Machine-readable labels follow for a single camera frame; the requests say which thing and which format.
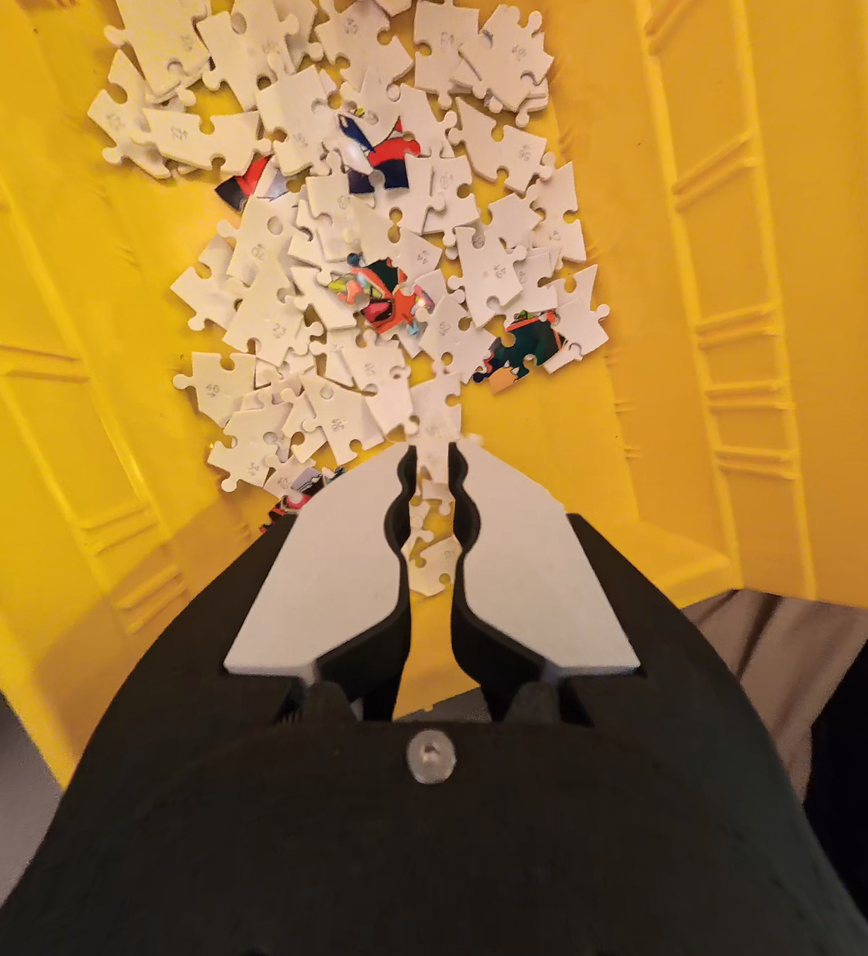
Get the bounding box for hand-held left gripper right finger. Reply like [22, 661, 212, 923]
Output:
[447, 439, 643, 724]

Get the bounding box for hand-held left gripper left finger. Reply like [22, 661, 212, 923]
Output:
[223, 445, 419, 724]

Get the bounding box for white puzzle piece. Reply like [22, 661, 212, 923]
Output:
[406, 369, 465, 486]

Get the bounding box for pile of puzzle pieces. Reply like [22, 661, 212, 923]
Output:
[87, 0, 612, 598]

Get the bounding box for yellow plastic bin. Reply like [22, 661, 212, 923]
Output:
[0, 0, 868, 785]

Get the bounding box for person's beige trousers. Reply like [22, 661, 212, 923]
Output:
[684, 590, 868, 804]

